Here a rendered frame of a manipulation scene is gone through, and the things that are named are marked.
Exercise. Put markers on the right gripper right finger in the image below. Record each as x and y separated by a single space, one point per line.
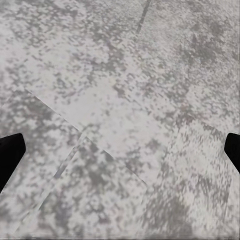
232 149

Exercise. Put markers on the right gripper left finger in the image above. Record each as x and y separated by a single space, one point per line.
12 149

